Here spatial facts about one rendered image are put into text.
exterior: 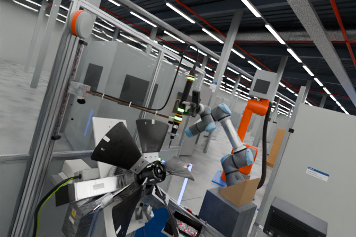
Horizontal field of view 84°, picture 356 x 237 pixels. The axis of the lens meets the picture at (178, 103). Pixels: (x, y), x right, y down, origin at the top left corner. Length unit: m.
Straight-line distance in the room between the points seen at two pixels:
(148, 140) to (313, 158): 2.02
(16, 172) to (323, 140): 2.79
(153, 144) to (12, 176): 0.89
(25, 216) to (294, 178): 2.54
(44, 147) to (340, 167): 2.70
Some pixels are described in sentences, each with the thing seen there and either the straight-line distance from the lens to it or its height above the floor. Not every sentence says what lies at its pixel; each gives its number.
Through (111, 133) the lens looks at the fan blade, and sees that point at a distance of 1.05.
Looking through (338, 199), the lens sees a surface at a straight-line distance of 2.84.
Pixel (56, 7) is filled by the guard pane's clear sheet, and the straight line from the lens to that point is 1.49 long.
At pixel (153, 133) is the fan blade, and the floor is 1.38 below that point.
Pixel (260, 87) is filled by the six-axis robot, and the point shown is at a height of 2.38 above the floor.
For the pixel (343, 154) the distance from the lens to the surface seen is 2.78.
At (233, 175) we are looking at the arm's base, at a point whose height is 1.18.
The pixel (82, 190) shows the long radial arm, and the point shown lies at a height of 1.12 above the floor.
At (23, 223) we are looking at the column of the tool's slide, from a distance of 1.70.
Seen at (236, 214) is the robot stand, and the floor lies 0.98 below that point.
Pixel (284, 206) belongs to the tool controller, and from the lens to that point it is 1.38.
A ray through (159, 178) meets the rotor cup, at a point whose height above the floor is 1.19.
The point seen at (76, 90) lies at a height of 1.50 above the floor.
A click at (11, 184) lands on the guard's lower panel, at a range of 1.69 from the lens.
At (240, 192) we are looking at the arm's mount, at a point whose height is 1.10.
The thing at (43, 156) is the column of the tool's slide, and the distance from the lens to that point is 1.46.
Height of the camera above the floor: 1.66
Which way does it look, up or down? 3 degrees down
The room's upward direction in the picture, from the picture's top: 17 degrees clockwise
